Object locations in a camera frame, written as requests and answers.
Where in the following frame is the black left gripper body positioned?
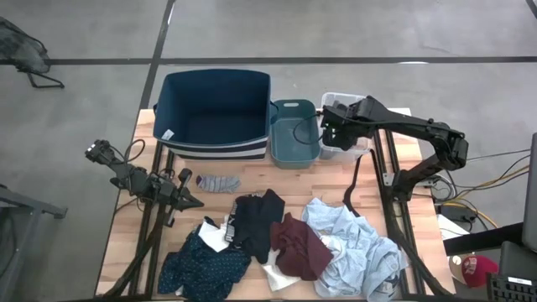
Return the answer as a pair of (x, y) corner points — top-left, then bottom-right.
(146, 167), (194, 228)

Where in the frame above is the clear plastic box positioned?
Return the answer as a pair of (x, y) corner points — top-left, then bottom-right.
(318, 91), (373, 163)

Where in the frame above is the grey metal cart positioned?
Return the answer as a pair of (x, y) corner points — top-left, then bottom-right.
(0, 183), (69, 302)

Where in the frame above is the light blue shirt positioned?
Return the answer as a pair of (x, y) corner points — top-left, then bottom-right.
(301, 197), (409, 302)

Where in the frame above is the black power strip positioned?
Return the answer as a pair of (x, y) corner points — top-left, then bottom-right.
(435, 202), (478, 224)

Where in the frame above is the white paper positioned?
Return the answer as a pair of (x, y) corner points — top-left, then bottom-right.
(435, 213), (472, 241)

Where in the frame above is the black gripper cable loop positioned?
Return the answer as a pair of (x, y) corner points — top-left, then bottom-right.
(291, 112), (325, 147)

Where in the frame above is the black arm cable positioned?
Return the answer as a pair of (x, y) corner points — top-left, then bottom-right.
(109, 138), (147, 165)

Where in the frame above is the grey purple striped sock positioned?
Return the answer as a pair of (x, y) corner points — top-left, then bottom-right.
(195, 174), (242, 195)

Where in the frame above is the black keyboard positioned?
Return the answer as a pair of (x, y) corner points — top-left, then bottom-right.
(486, 272), (537, 302)

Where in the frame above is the grey cable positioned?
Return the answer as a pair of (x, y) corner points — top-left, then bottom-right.
(464, 148), (532, 164)

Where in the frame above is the black aluminium frame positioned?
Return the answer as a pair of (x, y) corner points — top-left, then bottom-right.
(99, 140), (178, 299)
(370, 128), (455, 299)

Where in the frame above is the teal plastic basket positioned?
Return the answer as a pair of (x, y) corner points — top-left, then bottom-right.
(269, 98), (321, 170)

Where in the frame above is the maroon cloth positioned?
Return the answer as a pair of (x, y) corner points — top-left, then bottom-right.
(268, 211), (335, 282)

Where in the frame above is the white ribbed cloth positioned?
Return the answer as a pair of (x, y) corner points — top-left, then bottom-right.
(260, 248), (304, 293)

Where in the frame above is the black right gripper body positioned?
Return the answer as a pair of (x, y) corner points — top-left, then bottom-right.
(333, 95), (378, 153)

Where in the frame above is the small white cloth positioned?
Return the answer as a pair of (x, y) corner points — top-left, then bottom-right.
(197, 219), (232, 253)

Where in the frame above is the yellow cable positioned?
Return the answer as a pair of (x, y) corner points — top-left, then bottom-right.
(440, 164), (530, 230)

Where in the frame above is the grey monitor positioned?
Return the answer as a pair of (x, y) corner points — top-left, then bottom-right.
(521, 132), (537, 253)

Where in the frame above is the black underwear white waistband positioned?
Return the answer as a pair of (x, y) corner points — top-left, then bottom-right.
(223, 188), (287, 265)

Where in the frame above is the black desk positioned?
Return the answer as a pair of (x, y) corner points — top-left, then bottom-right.
(442, 221), (526, 258)

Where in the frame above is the navy dotted cloth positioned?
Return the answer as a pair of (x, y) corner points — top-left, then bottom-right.
(157, 224), (253, 302)

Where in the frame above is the black mesh chair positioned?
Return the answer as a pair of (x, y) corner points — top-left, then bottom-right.
(0, 16), (66, 90)

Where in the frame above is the navy striped fabric bin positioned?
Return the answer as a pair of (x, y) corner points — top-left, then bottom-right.
(152, 68), (272, 162)

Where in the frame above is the red cap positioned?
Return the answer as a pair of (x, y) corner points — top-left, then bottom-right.
(461, 254), (500, 289)

